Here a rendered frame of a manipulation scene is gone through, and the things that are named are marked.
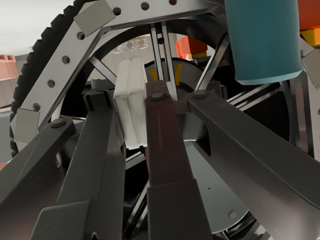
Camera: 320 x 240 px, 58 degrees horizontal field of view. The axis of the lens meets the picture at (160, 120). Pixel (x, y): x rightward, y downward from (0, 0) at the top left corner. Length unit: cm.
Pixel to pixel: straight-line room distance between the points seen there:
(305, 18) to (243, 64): 62
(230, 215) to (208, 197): 4
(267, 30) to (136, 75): 25
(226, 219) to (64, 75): 32
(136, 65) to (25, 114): 35
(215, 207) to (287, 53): 21
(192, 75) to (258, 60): 58
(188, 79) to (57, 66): 55
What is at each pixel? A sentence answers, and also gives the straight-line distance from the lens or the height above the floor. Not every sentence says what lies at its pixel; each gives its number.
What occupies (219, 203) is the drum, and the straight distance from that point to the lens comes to 38.
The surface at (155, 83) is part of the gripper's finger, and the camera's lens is 16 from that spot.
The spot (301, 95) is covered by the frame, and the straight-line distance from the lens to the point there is 61.
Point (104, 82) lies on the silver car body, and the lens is 234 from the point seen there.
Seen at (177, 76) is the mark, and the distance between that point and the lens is 94.
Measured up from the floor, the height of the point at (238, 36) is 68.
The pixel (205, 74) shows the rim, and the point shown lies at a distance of 60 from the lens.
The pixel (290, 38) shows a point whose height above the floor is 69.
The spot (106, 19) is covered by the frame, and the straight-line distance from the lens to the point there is 48.
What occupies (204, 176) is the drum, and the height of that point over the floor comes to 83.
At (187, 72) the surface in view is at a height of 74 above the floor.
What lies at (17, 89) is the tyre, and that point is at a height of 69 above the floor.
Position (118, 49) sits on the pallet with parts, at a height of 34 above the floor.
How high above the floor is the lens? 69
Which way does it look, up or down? 11 degrees up
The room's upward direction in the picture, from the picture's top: 169 degrees clockwise
